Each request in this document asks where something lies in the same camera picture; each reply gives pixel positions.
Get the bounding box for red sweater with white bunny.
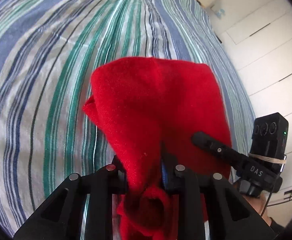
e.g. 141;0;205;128
83;57;231;239

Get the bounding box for person's right hand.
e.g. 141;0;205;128
242;192;272;226

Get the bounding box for blue green striped bedspread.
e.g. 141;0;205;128
0;0;254;237

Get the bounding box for black camera box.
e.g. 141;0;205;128
249;113;289;174

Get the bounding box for wall socket with blue stickers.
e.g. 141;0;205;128
211;7;225;19

